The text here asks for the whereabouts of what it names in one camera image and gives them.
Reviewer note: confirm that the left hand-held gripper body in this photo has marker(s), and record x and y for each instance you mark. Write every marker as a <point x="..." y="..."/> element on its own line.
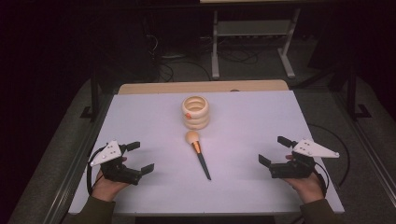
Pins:
<point x="116" y="172"/>

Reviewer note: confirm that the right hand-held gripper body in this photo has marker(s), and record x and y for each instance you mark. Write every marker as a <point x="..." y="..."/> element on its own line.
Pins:
<point x="299" y="169"/>

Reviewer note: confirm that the makeup brush with gold ferrule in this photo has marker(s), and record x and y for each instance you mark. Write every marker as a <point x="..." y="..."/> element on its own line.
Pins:
<point x="199" y="152"/>

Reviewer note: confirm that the cream ringed brush holder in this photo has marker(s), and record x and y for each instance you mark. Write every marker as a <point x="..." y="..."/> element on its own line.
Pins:
<point x="195" y="115"/>

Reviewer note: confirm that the person's left hand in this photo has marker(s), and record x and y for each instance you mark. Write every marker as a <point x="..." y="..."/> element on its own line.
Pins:
<point x="106" y="189"/>

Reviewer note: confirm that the person's right hand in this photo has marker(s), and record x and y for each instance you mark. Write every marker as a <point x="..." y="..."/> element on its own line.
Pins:
<point x="308" y="188"/>

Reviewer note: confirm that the white table sheet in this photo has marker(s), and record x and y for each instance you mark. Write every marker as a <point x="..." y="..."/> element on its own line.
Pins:
<point x="243" y="174"/>

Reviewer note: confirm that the wooden table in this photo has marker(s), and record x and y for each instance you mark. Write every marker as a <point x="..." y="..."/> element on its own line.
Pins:
<point x="174" y="87"/>

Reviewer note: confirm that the white metal stand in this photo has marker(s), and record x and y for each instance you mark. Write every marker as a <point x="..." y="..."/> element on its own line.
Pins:
<point x="253" y="28"/>

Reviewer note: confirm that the aluminium frame rail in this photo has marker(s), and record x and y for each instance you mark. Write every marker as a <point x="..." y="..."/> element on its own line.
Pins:
<point x="370" y="149"/>
<point x="77" y="161"/>

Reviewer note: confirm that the black metal post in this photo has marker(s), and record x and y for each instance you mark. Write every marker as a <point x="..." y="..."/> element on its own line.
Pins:
<point x="94" y="96"/>
<point x="352" y="93"/>

